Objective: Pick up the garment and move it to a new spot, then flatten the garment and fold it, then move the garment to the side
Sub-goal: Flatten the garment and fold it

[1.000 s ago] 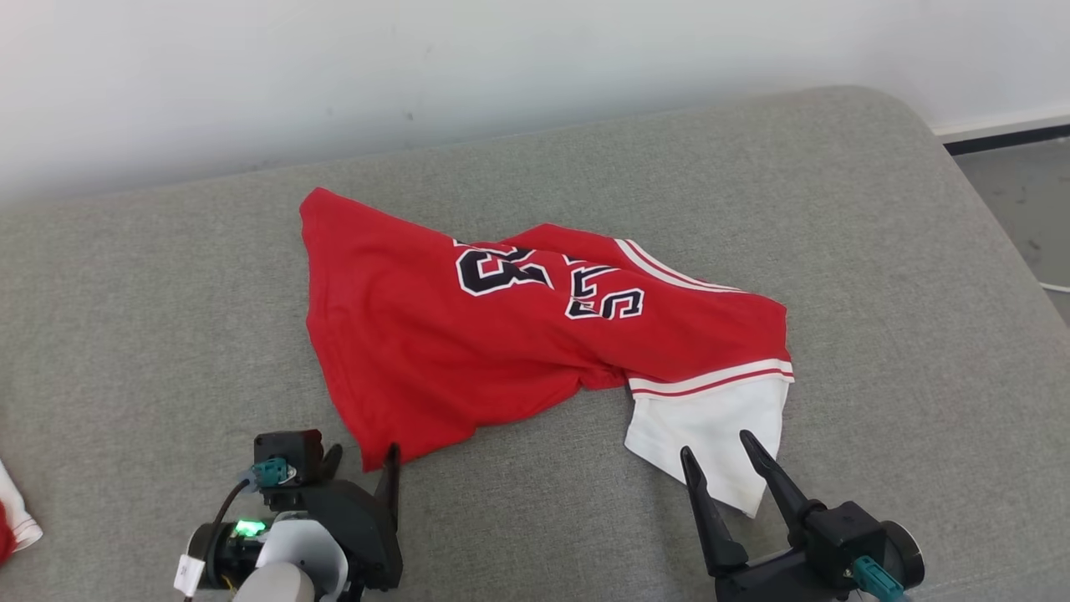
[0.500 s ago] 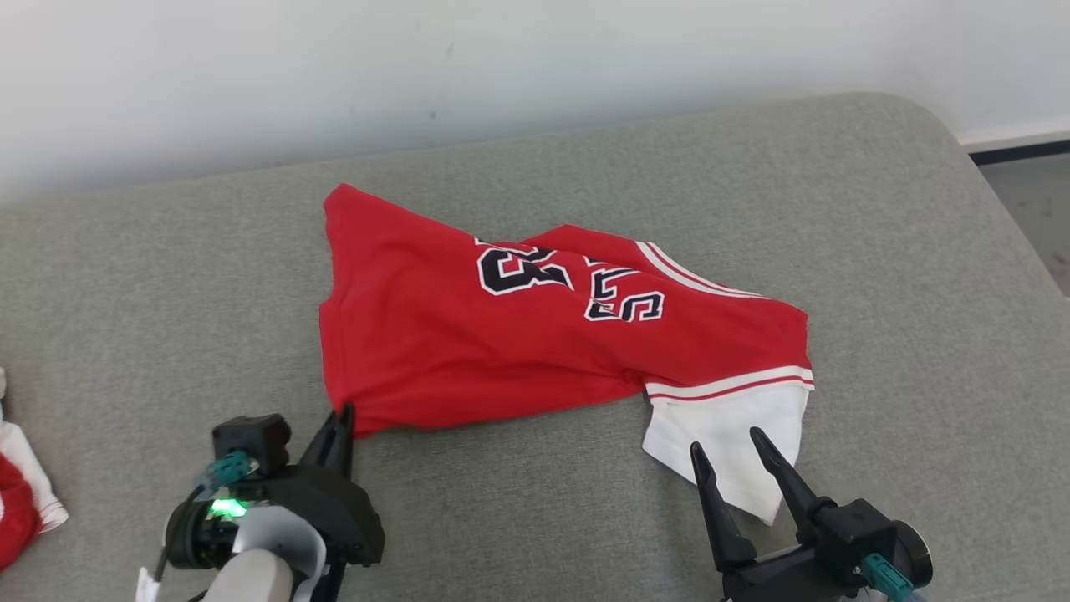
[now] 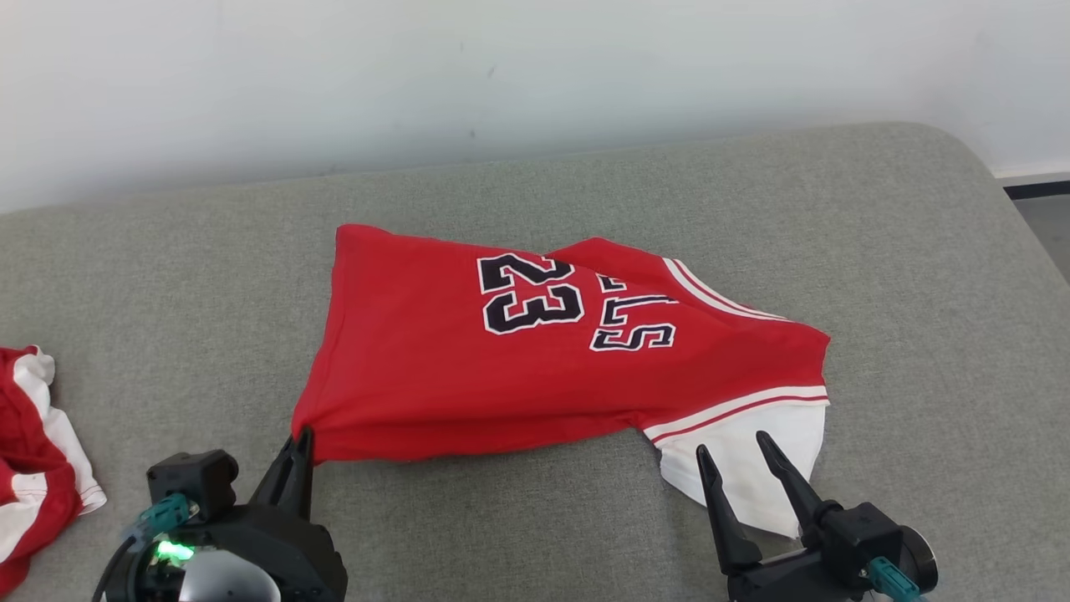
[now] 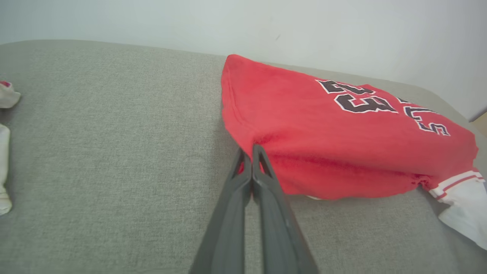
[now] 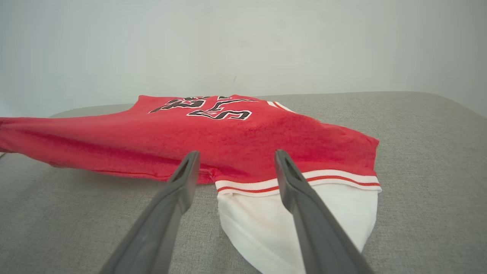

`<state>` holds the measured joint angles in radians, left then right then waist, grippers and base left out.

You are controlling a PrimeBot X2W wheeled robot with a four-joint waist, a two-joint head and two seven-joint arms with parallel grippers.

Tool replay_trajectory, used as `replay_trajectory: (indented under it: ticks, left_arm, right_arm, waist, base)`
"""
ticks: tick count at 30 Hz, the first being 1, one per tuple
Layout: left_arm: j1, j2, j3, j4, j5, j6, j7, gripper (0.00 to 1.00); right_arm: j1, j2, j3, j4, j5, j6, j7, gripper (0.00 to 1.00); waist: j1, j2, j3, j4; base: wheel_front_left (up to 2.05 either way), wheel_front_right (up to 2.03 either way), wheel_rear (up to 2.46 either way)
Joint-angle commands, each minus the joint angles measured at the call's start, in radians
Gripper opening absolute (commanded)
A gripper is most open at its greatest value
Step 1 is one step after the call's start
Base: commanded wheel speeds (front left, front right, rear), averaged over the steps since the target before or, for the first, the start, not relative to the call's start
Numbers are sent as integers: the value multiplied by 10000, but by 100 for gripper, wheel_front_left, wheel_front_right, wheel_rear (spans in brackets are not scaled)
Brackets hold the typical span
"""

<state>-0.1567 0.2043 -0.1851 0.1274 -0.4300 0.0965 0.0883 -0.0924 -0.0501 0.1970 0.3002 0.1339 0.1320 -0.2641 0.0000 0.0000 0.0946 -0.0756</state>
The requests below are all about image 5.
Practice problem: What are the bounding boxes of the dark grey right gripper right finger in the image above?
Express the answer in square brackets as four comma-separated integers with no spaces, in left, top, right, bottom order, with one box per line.
[274,149,375,274]

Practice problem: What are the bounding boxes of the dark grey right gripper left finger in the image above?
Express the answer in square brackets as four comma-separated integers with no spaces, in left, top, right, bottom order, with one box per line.
[100,151,201,274]

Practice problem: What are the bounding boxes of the red basketball jersey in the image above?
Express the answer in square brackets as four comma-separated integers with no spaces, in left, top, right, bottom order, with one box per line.
[0,94,382,274]

